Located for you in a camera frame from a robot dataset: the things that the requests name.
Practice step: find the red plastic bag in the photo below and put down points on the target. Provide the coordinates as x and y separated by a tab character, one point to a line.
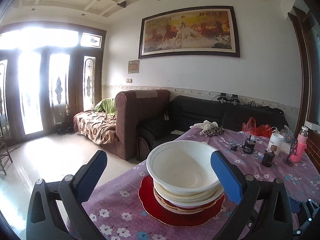
259	131

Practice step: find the black phone stand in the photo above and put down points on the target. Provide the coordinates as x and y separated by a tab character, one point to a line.
292	151

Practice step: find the leopard print pouch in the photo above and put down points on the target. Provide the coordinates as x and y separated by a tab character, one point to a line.
213	132

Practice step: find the black cable clip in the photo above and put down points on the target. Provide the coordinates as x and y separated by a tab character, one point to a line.
234	147

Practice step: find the dark jar with cork lid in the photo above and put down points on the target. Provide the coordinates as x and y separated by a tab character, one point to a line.
269	156

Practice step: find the pink sleeved thermos bottle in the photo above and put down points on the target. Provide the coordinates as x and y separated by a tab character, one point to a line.
301	145

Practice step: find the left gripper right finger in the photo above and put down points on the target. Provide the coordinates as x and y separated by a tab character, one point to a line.
262	206

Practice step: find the wooden chair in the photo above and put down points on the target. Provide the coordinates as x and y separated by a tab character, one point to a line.
5	153

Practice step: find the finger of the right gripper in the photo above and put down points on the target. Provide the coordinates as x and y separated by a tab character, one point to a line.
308	219

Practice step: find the white plastic jar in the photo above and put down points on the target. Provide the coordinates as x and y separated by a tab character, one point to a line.
275	143

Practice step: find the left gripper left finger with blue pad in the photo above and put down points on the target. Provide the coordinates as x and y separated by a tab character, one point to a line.
44	220

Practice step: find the patterned blanket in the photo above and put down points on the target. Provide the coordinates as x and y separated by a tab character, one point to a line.
99	127

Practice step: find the white foam bowl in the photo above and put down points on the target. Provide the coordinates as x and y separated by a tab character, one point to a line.
183	167

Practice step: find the framed horse painting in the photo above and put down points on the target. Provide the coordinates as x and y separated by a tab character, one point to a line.
206	30

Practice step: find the small black jar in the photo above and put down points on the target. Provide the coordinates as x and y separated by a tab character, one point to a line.
249	145

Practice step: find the small wall plaque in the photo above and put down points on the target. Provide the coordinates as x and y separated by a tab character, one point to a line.
133	67

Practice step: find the green cloth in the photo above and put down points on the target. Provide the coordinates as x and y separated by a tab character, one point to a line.
106	105

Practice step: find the maroon armchair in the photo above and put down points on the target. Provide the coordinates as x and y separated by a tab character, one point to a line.
134	106

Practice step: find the wooden glass door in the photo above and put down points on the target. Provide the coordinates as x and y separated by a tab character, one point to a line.
50	71

